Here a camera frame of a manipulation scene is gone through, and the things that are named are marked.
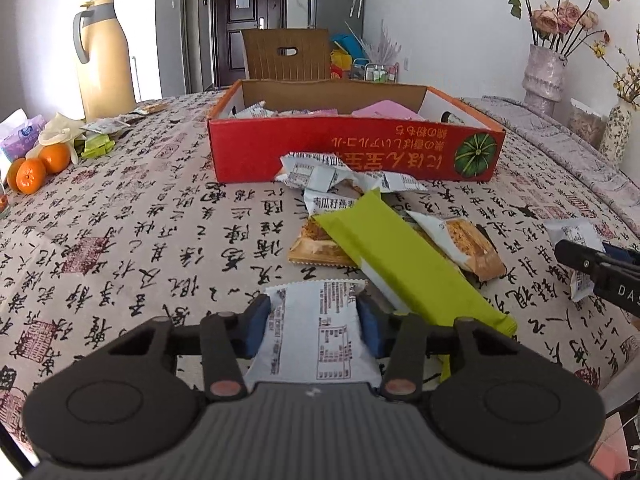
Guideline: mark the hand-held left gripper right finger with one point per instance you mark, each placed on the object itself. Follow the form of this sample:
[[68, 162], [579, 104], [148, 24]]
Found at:
[[370, 327]]

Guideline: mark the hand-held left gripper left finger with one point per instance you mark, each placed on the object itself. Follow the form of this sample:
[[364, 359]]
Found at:
[[257, 325]]

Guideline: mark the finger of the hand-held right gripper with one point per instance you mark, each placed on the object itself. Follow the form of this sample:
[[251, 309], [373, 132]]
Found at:
[[625, 256], [580, 257]]

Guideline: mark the white printed snack packet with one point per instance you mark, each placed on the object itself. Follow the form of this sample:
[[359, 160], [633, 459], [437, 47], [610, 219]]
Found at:
[[310, 172], [252, 111], [395, 180], [570, 230], [310, 330], [330, 204]]

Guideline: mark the long green snack packet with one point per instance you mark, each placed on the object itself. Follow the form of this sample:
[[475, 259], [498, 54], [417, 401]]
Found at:
[[400, 250]]

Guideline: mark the orange crisps snack packet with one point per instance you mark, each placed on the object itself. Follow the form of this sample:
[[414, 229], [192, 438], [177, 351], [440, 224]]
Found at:
[[315, 245], [475, 245]]

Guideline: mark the red cardboard box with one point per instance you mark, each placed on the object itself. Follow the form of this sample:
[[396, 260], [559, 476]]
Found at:
[[325, 150]]

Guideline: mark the pink snack packet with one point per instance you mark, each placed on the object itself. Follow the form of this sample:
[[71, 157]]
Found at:
[[385, 109]]

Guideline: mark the floral patterned vase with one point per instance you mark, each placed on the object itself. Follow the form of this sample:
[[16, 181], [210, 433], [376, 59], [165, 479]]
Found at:
[[616, 132]]

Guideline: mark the clear storage jar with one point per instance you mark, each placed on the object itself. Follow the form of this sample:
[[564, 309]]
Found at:
[[587, 122]]

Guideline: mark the yellow dried flower sprig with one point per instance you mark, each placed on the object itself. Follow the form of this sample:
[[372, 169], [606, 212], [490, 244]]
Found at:
[[625, 80]]

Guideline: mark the pink textured vase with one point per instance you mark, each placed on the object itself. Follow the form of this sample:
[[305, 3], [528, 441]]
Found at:
[[544, 80]]

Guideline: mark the white brown snack packet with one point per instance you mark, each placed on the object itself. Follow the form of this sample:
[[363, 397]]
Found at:
[[450, 116]]

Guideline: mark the small green snack packet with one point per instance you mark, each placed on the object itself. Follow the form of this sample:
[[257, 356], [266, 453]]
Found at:
[[98, 146]]

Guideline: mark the tan snack packet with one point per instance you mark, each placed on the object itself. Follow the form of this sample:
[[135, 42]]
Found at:
[[150, 108]]

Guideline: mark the small white snack packet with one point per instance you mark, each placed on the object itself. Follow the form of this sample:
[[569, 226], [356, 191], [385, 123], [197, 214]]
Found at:
[[131, 118], [100, 126]]

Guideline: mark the dried rose bouquet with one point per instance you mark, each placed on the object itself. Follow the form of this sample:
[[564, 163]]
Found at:
[[560, 10]]

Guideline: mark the brown wooden chair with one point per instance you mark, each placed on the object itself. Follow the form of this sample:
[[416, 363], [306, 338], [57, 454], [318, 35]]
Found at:
[[290, 62]]

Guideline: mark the yellow bag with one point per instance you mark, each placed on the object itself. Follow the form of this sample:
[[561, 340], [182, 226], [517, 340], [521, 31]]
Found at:
[[339, 59]]

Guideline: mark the dried lavender bunch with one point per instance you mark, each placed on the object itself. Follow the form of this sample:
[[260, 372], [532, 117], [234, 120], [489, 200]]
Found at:
[[382, 45]]

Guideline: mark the blue plastic dustpan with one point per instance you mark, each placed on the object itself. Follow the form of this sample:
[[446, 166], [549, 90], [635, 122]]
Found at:
[[347, 45]]

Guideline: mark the dark brown door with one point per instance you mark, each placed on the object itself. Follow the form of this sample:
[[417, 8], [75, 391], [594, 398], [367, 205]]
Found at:
[[245, 35]]

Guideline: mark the purple tissue pack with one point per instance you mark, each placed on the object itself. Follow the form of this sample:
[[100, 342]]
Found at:
[[20, 135]]

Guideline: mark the yellow thermos jug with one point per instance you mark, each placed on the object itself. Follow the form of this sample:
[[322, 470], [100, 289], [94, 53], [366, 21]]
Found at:
[[107, 60]]

